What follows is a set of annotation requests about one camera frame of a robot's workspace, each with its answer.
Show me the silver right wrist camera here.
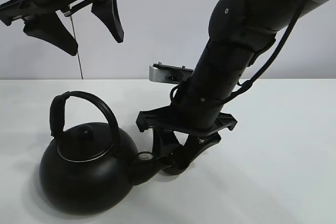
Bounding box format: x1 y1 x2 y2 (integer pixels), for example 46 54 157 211
149 62 194 84

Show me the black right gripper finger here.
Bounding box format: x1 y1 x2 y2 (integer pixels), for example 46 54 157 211
163 133 221 175
152 128 181 157

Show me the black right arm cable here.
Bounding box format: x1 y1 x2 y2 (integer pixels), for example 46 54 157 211
170 0 324 108

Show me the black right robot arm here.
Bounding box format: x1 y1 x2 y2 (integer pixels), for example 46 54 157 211
136 0 329 176

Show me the black round tea kettle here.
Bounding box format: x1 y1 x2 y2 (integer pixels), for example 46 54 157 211
39 91 171 207

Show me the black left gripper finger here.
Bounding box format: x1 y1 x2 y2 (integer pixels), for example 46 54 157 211
23 12 78 56
91 0 124 43

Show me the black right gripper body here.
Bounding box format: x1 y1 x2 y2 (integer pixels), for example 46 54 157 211
136 73 237 136

